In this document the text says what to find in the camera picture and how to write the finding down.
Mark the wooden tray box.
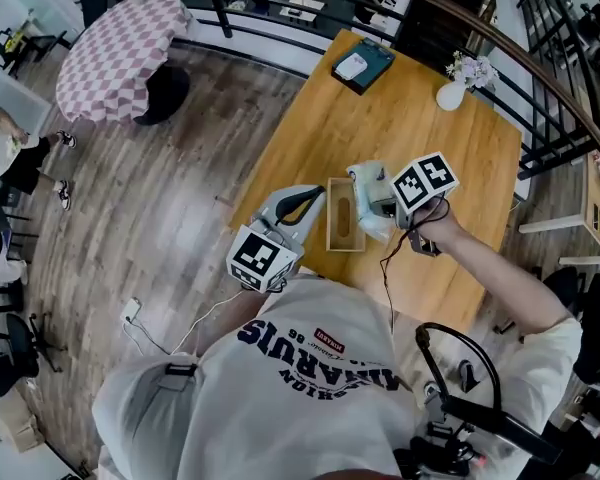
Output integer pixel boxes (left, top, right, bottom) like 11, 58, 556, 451
325, 176, 367, 253

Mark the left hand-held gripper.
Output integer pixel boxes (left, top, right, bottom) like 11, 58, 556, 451
225, 184, 328, 295

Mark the black screen device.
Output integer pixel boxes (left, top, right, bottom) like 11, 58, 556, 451
439, 397, 564, 464

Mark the small white device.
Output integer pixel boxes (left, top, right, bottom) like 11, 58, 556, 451
334, 52, 369, 82

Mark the black mounting rig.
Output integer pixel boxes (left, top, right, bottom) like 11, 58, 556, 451
394, 420, 486, 479

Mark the black railing with wooden handrail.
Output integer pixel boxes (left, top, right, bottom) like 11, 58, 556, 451
62, 0, 600, 182

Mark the pale purple flower bunch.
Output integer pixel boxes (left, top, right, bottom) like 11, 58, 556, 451
445, 50, 500, 91

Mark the white vase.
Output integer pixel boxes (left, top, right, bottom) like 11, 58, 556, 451
435, 78, 467, 113

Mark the black round stool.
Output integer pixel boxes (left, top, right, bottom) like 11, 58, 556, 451
132, 65, 191, 127

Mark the person's white printed shirt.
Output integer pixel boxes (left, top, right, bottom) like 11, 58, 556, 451
90, 272, 584, 480

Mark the person's right hand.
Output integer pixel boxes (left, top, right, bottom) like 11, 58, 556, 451
414, 196, 463, 248

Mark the dark rectangular tray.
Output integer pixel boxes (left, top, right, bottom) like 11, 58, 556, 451
331, 37, 397, 96

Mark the thin white cable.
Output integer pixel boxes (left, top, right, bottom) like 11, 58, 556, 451
124, 287, 246, 357

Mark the white tissue pack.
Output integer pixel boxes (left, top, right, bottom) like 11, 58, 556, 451
346, 160, 399, 244

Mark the white power strip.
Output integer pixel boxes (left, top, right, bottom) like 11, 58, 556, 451
119, 296, 142, 325

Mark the wooden desk with white legs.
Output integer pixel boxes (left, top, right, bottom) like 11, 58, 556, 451
518, 152, 600, 267

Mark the thin dark gripper cable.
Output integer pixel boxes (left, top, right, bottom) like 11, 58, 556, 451
378, 227, 421, 334

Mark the thick black looped cable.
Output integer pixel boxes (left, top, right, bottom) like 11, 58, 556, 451
414, 321, 504, 419

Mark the checkered cloth covered table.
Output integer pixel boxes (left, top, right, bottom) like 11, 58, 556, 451
54, 0, 194, 125

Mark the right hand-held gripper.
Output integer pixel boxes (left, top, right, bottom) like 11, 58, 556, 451
367, 151, 461, 259

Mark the person's right forearm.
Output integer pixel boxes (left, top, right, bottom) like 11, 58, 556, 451
444, 220, 576, 337

